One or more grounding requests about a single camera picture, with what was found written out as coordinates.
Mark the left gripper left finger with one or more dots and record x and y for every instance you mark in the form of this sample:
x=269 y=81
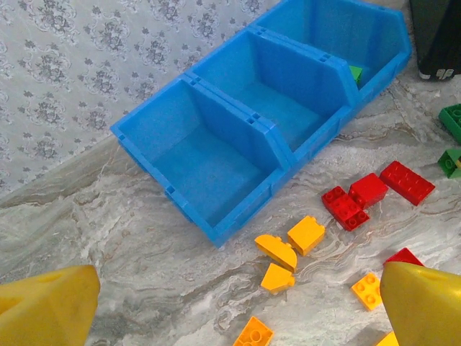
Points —
x=43 y=313

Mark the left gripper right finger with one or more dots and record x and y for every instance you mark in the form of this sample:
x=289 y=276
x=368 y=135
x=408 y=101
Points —
x=425 y=310

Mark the red long lego brick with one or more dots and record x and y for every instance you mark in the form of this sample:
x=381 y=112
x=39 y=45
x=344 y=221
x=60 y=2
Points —
x=403 y=257
x=407 y=182

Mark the yellow small square lego brick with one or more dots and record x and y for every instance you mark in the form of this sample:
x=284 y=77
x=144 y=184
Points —
x=366 y=291

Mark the red square lego brick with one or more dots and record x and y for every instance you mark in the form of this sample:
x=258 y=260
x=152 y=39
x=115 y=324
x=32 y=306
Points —
x=345 y=209

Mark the red cube lego brick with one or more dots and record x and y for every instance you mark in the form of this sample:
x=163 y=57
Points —
x=368 y=189

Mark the yellow cube lego brick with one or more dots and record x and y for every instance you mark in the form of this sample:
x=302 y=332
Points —
x=306 y=236

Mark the yellow sloped lego brick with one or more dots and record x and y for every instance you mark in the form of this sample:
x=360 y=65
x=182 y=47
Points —
x=277 y=278

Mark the yellow half-round lego brick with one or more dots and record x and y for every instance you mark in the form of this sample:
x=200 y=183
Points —
x=275 y=250

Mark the yellow long lego brick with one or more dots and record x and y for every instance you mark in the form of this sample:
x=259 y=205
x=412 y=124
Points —
x=252 y=333

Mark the light green lego brick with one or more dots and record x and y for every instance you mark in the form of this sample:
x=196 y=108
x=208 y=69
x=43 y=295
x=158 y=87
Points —
x=356 y=75

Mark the black hard case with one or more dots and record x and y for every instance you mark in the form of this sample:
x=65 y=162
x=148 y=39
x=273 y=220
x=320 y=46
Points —
x=436 y=36

